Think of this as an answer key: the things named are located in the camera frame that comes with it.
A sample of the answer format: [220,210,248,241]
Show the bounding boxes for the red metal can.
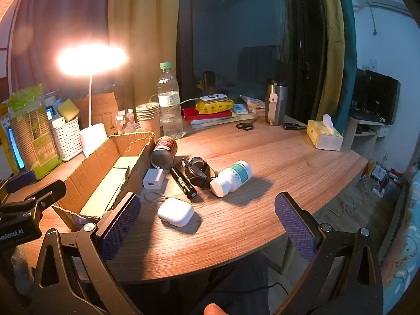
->
[150,136,178,169]

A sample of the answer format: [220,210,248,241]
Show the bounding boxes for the white desk lamp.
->
[57,44,128,158]

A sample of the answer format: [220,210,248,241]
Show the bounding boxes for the yellow curtain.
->
[317,0,345,122]
[108,0,181,112]

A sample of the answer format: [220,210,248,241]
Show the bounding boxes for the white side table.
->
[343,115,386,151]

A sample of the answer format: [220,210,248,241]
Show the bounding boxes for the white plastic basket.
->
[51,117,84,162]

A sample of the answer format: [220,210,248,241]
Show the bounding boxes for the dark glass door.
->
[179,0,327,109]

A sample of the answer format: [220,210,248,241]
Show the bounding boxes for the cardboard box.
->
[51,131,155,227]

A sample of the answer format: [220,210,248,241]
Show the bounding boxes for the red book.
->
[182,107,233,121]

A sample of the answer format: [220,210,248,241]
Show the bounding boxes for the steel tumbler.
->
[264,79,289,126]

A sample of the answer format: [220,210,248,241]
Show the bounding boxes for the white paper packets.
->
[240,95,266,117]

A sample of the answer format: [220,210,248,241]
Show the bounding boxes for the green paper cup package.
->
[8,83,63,180]

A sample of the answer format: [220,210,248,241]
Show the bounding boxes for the white charger plug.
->
[142,168,165,190]

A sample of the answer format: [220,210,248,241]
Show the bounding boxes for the black flashlight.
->
[169,166,198,200]

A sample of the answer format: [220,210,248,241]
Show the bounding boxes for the brown lamp carton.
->
[75,92,119,130]

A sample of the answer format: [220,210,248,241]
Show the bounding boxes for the teal curtain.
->
[335,0,358,125]

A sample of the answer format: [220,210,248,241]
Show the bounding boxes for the person's dark trouser leg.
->
[118,253,273,315]

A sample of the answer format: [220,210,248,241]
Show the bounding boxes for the clear plastic water bottle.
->
[157,62,184,139]

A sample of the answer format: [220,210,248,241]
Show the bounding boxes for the yellow wipes pack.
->
[196,99,234,115]

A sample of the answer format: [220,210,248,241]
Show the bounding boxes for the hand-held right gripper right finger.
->
[274,192,384,315]

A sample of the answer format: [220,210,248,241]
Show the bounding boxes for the yellow tissue box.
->
[306,114,344,151]

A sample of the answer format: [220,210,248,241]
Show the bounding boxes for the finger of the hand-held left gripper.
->
[0,180,67,219]
[0,170,36,194]

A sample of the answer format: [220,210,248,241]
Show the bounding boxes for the black monitor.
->
[356,69,401,125]

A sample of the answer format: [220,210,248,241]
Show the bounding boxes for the yellow packet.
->
[0,103,20,174]

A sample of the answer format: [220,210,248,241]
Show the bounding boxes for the stack of brown paper cups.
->
[135,103,161,137]

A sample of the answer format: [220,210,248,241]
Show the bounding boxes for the printed blanket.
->
[381,167,420,315]

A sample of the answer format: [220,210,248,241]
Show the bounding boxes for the white pill bottle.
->
[210,160,253,198]

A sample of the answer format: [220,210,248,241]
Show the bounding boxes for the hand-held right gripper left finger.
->
[33,192,145,315]

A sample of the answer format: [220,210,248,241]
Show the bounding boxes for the yellow green sponge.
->
[57,98,80,122]

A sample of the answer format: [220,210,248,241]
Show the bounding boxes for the white earbuds case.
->
[157,197,195,228]

